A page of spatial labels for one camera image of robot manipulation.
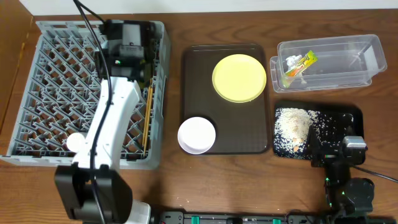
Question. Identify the rice food waste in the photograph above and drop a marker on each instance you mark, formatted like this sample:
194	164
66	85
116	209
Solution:
291	130

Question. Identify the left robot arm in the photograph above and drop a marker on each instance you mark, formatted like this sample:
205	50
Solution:
91	188

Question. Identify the dark brown serving tray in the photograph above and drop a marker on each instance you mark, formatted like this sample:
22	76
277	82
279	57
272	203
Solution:
241	128

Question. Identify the black food waste tray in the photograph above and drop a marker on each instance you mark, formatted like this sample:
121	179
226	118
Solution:
326	107

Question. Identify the small white cup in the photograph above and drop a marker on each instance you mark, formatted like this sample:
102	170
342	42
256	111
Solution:
75	141

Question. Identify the white pink bowl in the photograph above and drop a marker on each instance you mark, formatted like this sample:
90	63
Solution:
196	135

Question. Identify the wooden chopstick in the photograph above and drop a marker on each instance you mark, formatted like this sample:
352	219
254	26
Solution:
147	139
147	116

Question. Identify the white tissue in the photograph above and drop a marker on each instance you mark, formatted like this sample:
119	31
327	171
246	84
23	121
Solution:
291	61

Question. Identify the clear plastic waste bin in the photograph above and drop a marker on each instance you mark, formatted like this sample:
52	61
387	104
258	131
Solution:
343	62

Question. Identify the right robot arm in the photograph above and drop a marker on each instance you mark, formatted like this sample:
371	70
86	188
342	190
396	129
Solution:
350	198

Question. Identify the yellow round plate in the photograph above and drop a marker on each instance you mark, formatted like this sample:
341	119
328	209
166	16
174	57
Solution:
239	78

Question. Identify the green snack wrapper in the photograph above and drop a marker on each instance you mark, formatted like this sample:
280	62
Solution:
307	60

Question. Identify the grey plastic dish rack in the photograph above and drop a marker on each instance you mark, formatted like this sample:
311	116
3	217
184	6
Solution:
62	93

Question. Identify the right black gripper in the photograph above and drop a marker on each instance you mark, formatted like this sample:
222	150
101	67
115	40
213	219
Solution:
328	156

